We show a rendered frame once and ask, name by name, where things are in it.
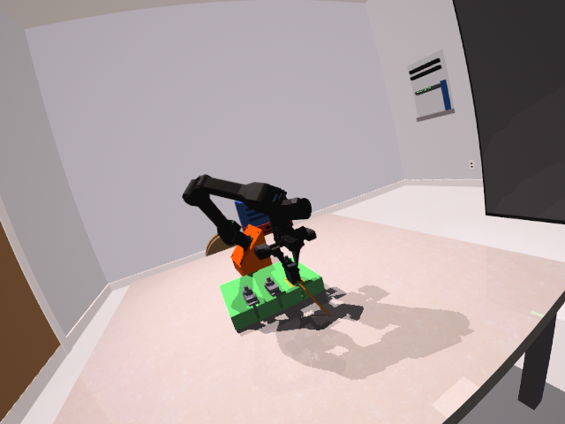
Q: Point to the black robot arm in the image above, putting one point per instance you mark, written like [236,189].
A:
[257,196]

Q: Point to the green flat deck plate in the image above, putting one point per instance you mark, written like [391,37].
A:
[265,292]

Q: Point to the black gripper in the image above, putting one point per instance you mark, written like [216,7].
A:
[264,251]

